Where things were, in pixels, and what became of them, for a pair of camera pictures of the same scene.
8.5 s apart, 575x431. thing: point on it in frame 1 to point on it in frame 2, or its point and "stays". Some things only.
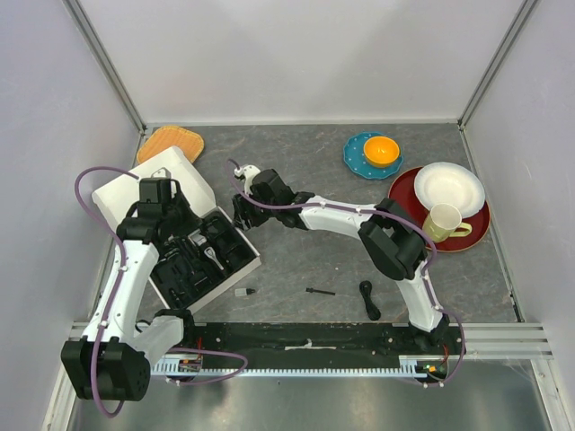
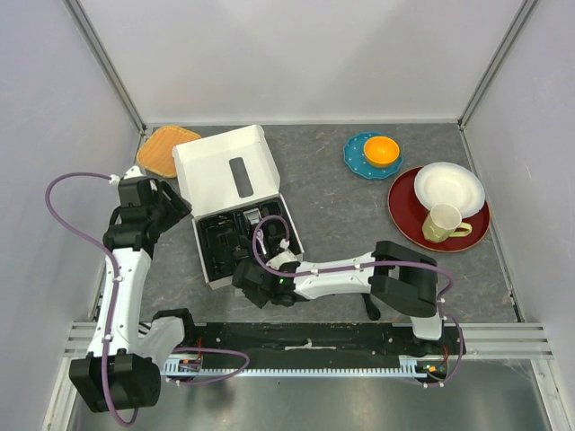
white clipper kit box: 210,258 to 231,189
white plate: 449,183 stays
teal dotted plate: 355,161 stays
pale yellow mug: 445,221 stays
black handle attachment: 374,312 stays
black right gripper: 242,205 to 259,299
